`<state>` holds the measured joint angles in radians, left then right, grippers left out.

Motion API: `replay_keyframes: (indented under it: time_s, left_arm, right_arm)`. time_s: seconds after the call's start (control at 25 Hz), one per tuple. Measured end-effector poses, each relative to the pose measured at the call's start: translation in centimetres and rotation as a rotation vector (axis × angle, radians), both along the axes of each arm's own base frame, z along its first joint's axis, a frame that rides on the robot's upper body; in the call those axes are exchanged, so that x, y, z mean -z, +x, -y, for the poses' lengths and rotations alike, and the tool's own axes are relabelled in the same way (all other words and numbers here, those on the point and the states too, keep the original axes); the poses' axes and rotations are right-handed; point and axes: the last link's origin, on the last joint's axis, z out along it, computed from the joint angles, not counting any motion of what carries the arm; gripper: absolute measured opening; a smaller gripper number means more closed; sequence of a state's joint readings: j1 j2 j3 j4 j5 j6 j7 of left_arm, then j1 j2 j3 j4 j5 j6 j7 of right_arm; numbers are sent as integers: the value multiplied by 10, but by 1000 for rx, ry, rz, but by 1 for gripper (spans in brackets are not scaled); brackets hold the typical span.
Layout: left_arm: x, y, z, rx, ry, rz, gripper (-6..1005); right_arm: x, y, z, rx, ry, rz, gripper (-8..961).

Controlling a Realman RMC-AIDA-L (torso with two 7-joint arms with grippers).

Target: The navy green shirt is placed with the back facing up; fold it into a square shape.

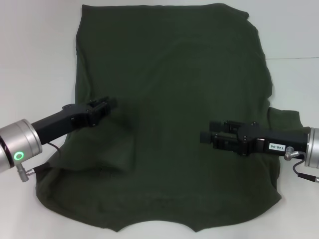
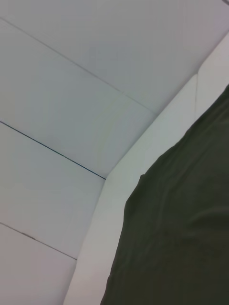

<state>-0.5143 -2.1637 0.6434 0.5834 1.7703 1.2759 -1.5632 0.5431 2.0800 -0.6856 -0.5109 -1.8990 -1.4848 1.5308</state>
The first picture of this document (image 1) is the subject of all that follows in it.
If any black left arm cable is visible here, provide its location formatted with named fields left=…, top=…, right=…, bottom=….
left=16, top=141, right=62, bottom=183

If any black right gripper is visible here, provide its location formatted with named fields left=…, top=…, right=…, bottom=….
left=200, top=120, right=310, bottom=157

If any dark green shirt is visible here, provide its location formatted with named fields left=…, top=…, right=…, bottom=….
left=34, top=2, right=304, bottom=227

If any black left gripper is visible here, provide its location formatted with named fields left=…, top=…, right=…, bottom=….
left=31, top=96, right=118, bottom=145

